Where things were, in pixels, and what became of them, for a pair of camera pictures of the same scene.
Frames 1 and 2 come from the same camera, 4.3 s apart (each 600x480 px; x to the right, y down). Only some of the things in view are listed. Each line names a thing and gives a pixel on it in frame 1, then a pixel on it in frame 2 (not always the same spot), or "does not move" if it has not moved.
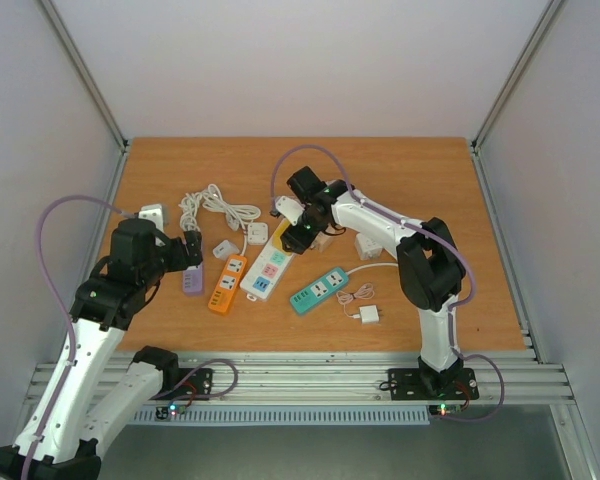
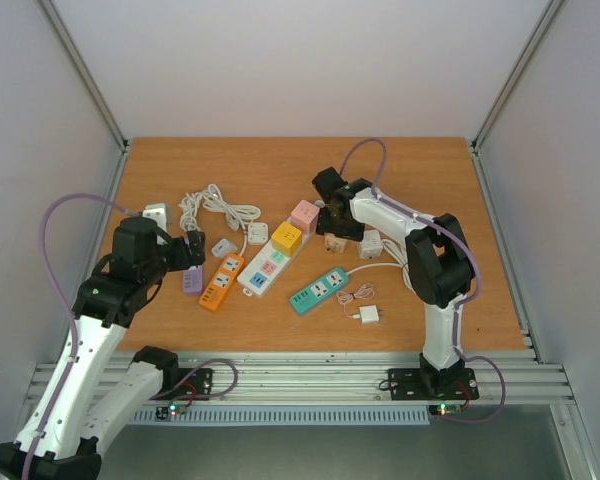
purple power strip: [192, 278] does not move
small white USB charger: [224, 249] does not move
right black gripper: [296, 239] → [341, 228]
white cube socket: [368, 247] does not move
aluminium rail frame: [503, 377] does not move
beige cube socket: [321, 242] → [335, 244]
